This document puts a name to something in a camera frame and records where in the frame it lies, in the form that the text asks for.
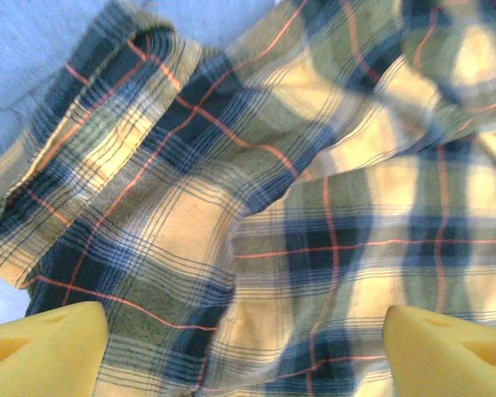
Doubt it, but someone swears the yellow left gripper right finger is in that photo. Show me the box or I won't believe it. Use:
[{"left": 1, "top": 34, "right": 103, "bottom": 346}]
[{"left": 383, "top": 304, "right": 496, "bottom": 397}]

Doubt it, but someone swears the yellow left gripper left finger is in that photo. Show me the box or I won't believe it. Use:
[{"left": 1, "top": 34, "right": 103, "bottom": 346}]
[{"left": 0, "top": 301, "right": 108, "bottom": 397}]

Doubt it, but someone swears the yellow plaid long sleeve shirt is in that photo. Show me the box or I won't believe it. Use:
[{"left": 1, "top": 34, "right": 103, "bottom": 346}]
[{"left": 0, "top": 0, "right": 496, "bottom": 397}]

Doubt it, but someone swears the grey folded polo shirt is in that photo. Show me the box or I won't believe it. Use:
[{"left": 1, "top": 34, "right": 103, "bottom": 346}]
[{"left": 0, "top": 0, "right": 282, "bottom": 175}]

